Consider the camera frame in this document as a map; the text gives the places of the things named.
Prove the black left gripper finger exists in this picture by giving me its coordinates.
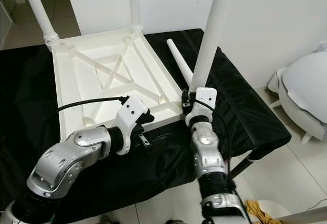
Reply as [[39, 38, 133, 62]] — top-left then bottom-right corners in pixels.
[[135, 108, 155, 128]]

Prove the white plastic table leg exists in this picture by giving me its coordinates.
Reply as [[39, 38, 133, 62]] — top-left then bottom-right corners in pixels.
[[166, 38, 195, 88], [129, 0, 143, 32], [188, 0, 238, 94], [19, 0, 61, 47]]

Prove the white plastic children table top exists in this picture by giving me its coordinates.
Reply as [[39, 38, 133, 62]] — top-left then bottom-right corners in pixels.
[[52, 28, 190, 143]]

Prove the black-legged table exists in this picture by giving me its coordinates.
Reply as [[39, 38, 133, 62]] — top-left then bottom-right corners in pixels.
[[227, 153, 259, 181]]

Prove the mustard yellow cloth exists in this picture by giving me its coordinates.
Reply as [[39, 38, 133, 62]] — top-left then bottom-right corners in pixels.
[[245, 200, 269, 224]]

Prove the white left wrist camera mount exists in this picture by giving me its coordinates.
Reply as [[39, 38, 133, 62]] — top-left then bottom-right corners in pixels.
[[115, 95, 149, 156]]

